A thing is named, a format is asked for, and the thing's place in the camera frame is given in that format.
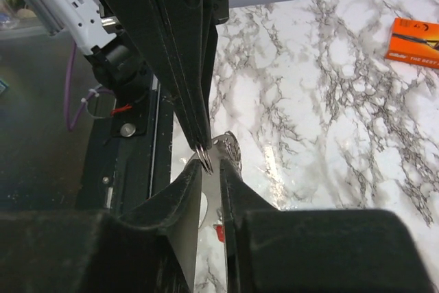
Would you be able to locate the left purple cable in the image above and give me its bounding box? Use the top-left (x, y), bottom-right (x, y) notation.
top-left (63, 40), bottom-right (114, 132)

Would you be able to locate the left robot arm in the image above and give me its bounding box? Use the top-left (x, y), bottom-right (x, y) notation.
top-left (25, 0), bottom-right (229, 151)

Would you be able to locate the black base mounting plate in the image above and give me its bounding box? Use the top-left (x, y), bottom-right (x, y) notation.
top-left (75, 74), bottom-right (174, 215)

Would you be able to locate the orange razor box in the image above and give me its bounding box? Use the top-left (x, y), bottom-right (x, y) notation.
top-left (385, 18), bottom-right (438, 69)

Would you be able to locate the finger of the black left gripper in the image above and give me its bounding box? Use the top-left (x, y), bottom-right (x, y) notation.
top-left (153, 0), bottom-right (229, 149)
top-left (80, 0), bottom-right (206, 152)

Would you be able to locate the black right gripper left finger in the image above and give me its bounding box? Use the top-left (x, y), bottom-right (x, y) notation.
top-left (120, 160), bottom-right (202, 292)

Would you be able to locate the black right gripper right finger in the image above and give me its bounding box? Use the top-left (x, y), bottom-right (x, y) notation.
top-left (220, 159), bottom-right (277, 292)

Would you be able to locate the steel key organizer red handle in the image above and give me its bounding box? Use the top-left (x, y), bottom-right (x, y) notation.
top-left (178, 130), bottom-right (245, 244)

